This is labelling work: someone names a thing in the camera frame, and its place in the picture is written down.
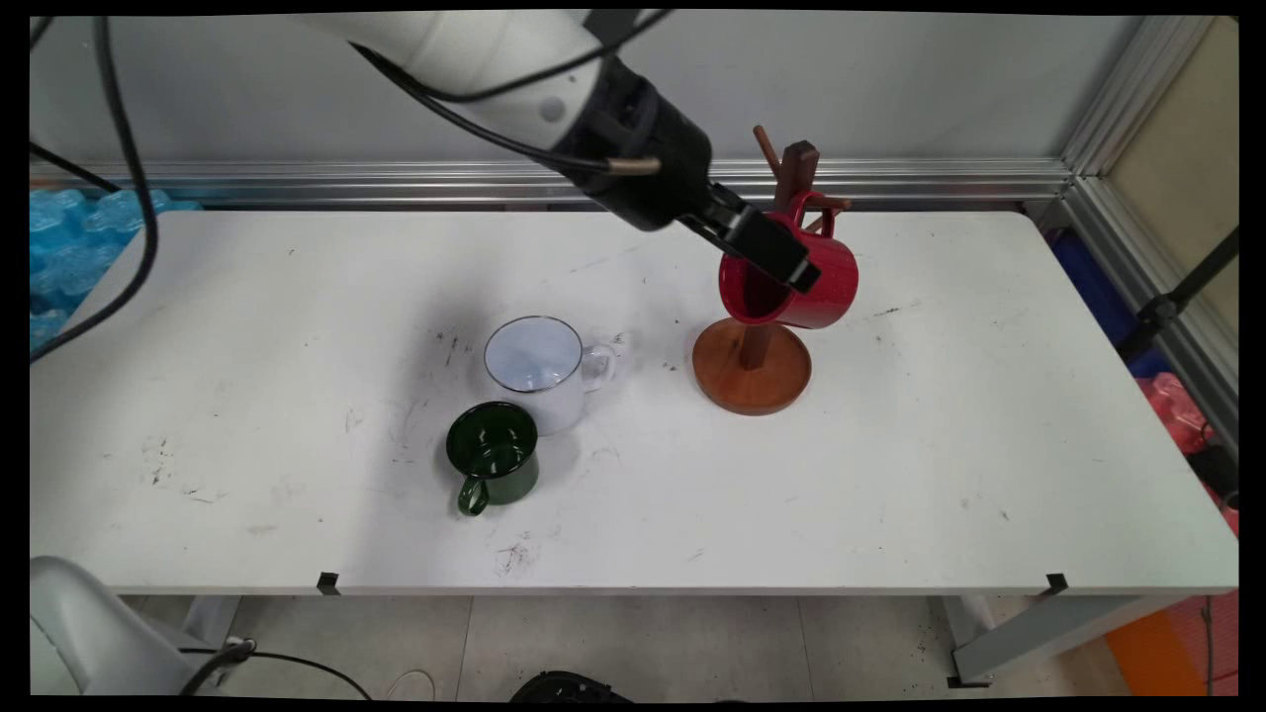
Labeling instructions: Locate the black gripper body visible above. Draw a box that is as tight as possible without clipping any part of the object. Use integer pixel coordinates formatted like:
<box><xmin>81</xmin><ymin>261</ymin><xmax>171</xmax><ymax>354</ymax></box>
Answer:
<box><xmin>554</xmin><ymin>57</ymin><xmax>748</xmax><ymax>233</ymax></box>

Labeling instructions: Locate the red ceramic mug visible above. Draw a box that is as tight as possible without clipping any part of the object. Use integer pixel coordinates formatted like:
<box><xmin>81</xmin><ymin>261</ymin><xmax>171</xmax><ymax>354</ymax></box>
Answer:
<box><xmin>718</xmin><ymin>191</ymin><xmax>859</xmax><ymax>330</ymax></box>

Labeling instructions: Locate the wooden mug tree stand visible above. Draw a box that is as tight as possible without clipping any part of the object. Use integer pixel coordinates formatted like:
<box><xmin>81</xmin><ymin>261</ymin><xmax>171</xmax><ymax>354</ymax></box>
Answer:
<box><xmin>691</xmin><ymin>125</ymin><xmax>852</xmax><ymax>416</ymax></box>

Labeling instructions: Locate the white enamel mug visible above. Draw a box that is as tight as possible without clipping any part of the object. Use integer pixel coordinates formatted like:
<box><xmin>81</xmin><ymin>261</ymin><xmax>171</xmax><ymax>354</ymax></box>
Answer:
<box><xmin>483</xmin><ymin>315</ymin><xmax>619</xmax><ymax>437</ymax></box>

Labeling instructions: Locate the blue container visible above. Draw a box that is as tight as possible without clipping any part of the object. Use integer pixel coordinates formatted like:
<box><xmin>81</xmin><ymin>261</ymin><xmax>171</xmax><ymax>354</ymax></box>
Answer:
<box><xmin>1050</xmin><ymin>229</ymin><xmax>1173</xmax><ymax>382</ymax></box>

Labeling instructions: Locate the dark green enamel mug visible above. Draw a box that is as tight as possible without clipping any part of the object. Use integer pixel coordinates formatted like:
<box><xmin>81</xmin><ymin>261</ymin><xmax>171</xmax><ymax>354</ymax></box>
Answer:
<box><xmin>445</xmin><ymin>400</ymin><xmax>541</xmax><ymax>518</ymax></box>

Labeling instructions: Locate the black tripod stand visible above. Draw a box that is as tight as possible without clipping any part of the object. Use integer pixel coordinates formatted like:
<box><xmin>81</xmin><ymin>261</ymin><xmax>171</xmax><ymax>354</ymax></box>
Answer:
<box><xmin>1116</xmin><ymin>225</ymin><xmax>1239</xmax><ymax>365</ymax></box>

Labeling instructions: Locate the red bubble wrap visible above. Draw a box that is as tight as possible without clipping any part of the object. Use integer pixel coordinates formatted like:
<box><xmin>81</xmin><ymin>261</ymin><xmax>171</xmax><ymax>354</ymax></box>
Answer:
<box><xmin>1135</xmin><ymin>372</ymin><xmax>1239</xmax><ymax>540</ymax></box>

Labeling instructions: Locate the grey metal table leg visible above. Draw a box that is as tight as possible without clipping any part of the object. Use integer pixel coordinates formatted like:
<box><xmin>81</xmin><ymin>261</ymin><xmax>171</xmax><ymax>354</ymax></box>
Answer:
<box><xmin>940</xmin><ymin>593</ymin><xmax>1188</xmax><ymax>690</ymax></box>
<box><xmin>183</xmin><ymin>595</ymin><xmax>243</xmax><ymax>654</ymax></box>

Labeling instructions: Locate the black floor object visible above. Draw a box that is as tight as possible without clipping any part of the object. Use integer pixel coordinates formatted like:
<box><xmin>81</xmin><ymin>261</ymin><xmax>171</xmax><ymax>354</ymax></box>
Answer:
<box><xmin>509</xmin><ymin>670</ymin><xmax>634</xmax><ymax>703</ymax></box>

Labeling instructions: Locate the small black box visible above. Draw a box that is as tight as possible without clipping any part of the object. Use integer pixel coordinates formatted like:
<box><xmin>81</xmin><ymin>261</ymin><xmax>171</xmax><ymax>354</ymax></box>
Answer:
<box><xmin>1187</xmin><ymin>443</ymin><xmax>1239</xmax><ymax>510</ymax></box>

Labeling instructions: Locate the orange box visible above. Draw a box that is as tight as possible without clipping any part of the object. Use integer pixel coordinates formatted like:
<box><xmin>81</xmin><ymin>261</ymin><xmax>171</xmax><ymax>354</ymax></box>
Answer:
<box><xmin>1103</xmin><ymin>591</ymin><xmax>1239</xmax><ymax>696</ymax></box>

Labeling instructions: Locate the blue bubble wrap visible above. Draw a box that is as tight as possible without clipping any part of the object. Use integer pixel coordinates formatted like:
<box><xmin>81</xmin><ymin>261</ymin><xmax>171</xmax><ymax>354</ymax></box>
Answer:
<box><xmin>30</xmin><ymin>188</ymin><xmax>204</xmax><ymax>352</ymax></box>

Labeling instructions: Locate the white plastic housing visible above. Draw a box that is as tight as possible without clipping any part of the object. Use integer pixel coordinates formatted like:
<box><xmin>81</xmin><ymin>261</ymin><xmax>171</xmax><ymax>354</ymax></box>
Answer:
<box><xmin>30</xmin><ymin>554</ymin><xmax>199</xmax><ymax>696</ymax></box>

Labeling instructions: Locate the aluminium frame rail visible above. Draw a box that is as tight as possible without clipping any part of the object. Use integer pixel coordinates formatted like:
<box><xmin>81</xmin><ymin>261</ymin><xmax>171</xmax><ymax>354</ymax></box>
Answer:
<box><xmin>1029</xmin><ymin>173</ymin><xmax>1239</xmax><ymax>456</ymax></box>
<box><xmin>30</xmin><ymin>158</ymin><xmax>1074</xmax><ymax>211</ymax></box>

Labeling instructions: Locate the aluminium frame corner post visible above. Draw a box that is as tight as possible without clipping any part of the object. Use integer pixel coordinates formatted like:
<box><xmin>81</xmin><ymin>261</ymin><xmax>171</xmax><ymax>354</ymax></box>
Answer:
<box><xmin>1060</xmin><ymin>15</ymin><xmax>1220</xmax><ymax>179</ymax></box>

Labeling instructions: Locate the thick black hanging cable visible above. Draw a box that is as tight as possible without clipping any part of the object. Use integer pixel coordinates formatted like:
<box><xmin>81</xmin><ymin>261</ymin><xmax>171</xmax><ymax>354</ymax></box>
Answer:
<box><xmin>30</xmin><ymin>15</ymin><xmax>159</xmax><ymax>365</ymax></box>

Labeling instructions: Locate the straight black cable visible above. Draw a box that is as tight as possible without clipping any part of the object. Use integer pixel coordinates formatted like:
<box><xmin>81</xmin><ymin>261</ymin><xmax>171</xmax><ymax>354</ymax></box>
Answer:
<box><xmin>30</xmin><ymin>141</ymin><xmax>122</xmax><ymax>195</ymax></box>

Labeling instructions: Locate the black floor cable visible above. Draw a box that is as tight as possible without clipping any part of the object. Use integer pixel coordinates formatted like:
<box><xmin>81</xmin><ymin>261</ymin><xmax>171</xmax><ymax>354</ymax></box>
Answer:
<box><xmin>178</xmin><ymin>638</ymin><xmax>375</xmax><ymax>699</ymax></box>

